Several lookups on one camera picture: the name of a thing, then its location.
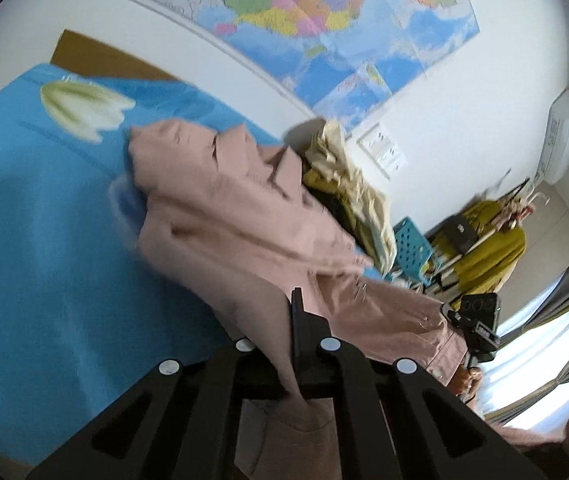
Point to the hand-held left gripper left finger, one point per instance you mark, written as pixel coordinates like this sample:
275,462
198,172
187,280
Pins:
254,375

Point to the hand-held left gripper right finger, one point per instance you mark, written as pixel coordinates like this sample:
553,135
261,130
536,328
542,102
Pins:
314,360

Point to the pink garment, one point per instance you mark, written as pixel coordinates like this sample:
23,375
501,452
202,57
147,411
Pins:
224,210

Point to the clothes rack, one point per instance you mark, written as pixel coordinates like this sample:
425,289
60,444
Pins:
519,195

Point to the yellow hanging garment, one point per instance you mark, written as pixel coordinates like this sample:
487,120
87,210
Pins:
494,255

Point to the black handbag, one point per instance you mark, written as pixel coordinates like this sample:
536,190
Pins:
460,235

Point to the teal perforated plastic basket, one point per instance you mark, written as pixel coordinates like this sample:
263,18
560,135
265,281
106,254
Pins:
412,247

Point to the black garment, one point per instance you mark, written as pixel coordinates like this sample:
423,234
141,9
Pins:
337,210

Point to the cream garment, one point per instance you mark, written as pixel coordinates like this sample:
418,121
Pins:
364,200

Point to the mustard garment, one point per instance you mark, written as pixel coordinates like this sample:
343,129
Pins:
319,180

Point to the white air conditioner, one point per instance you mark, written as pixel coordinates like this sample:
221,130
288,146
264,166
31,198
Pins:
561,135

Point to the blue floral bed sheet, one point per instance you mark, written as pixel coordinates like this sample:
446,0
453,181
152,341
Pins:
39,235

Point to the brown wooden headboard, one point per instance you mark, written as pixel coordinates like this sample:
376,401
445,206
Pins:
99,57

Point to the white wall switch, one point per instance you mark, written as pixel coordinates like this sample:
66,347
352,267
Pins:
398,166

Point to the white wall socket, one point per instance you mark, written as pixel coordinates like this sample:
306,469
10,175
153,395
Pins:
388,154
373,137

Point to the colourful wall map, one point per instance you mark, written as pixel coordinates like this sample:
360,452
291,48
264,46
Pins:
314,10

